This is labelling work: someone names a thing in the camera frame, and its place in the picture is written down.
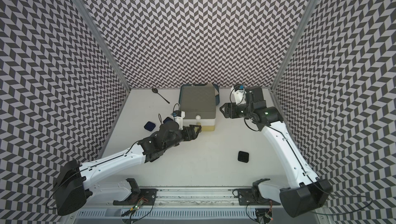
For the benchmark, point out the black spoon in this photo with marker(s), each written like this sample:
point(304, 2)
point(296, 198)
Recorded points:
point(155, 91)

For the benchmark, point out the black brooch box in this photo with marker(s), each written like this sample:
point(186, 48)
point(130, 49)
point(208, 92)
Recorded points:
point(243, 157)

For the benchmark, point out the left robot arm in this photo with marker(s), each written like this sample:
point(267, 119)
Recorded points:
point(71, 188)

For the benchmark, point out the aluminium corner post right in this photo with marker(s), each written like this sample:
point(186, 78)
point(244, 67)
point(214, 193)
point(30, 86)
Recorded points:
point(295, 40)

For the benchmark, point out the navy brooch box two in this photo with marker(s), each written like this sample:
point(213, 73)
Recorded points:
point(168, 119)

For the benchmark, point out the aluminium corner post left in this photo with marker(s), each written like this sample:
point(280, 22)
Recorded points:
point(101, 42)

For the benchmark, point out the navy brooch box one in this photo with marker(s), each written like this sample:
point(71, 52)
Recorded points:
point(149, 126)

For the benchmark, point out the blue tray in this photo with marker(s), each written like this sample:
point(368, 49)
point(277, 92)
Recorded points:
point(217, 99)

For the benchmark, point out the aluminium corner post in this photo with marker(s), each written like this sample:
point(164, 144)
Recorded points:
point(295, 40)
point(101, 42)

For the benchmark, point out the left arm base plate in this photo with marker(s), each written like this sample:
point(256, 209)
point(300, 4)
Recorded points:
point(147, 195)

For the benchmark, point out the three-tier drawer cabinet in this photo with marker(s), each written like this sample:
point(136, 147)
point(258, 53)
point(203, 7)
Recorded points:
point(199, 105)

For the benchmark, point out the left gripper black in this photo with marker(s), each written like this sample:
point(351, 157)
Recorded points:
point(193, 135)

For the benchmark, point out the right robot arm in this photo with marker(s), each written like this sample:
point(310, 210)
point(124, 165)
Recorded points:
point(302, 190)

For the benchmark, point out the front aluminium rail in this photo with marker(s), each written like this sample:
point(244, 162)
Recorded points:
point(186, 205)

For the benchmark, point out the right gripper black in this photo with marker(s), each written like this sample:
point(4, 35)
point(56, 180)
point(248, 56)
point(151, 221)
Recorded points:
point(230, 108)

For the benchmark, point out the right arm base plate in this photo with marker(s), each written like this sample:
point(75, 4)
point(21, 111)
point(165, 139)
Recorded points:
point(246, 197)

